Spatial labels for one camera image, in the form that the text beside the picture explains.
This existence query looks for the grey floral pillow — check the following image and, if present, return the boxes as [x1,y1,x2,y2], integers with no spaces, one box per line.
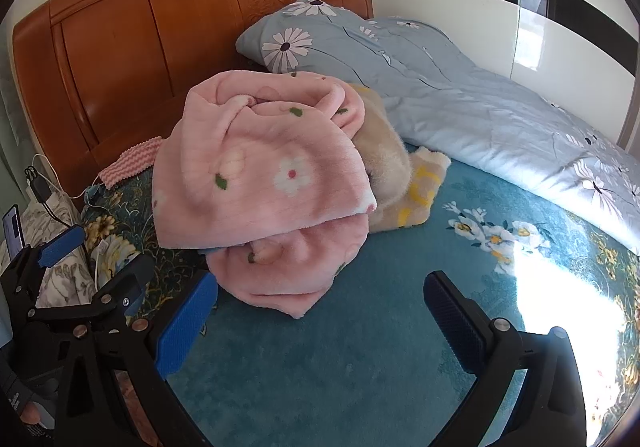
[20,187,98,308]

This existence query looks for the smartphone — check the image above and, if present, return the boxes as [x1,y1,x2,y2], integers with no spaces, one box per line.
[1,204,26,260]

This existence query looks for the blue daisy print quilt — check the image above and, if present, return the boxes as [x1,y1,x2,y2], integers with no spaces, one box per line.
[345,17,640,255]

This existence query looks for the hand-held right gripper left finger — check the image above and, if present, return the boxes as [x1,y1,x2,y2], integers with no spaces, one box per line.
[50,271,219,447]

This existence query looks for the black charger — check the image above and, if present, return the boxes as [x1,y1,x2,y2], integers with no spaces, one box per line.
[24,166,51,202]

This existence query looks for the pink floral fleece pants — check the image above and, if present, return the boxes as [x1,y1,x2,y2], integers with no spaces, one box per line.
[152,69,378,319]

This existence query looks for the white cable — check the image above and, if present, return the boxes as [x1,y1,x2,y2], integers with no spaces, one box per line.
[32,154,96,200]

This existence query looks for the beige fleece garment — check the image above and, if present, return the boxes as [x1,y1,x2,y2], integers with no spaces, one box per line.
[347,83,452,233]

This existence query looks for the wooden headboard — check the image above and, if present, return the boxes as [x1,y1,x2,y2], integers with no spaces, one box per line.
[11,0,373,200]

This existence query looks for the blue daisy print pillow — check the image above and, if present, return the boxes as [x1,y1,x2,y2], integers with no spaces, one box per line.
[235,0,396,75]

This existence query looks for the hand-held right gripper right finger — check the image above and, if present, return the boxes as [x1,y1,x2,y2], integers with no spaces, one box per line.
[422,270,588,447]

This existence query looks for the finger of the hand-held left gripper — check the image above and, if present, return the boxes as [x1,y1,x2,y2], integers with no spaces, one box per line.
[0,225,85,313]
[27,254,157,328]

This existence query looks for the pink striped cloth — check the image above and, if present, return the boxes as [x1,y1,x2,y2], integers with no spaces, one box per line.
[96,137,165,190]

